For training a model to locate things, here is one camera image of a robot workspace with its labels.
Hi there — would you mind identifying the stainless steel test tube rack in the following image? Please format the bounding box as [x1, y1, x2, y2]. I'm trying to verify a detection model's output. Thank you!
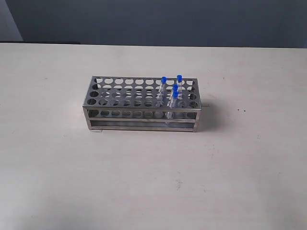
[83, 76, 202, 132]

